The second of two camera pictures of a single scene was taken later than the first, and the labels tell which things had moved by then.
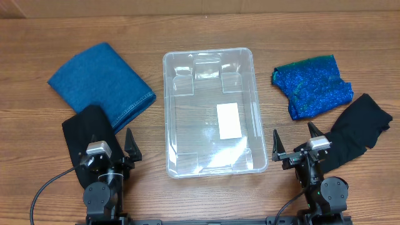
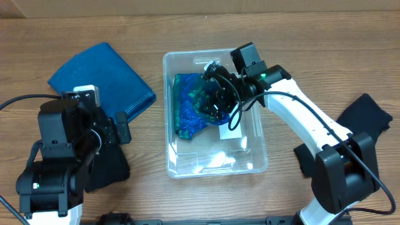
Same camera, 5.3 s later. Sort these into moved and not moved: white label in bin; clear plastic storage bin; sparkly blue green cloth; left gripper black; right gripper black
Moved: right gripper black; left gripper black; sparkly blue green cloth
Not moved: clear plastic storage bin; white label in bin
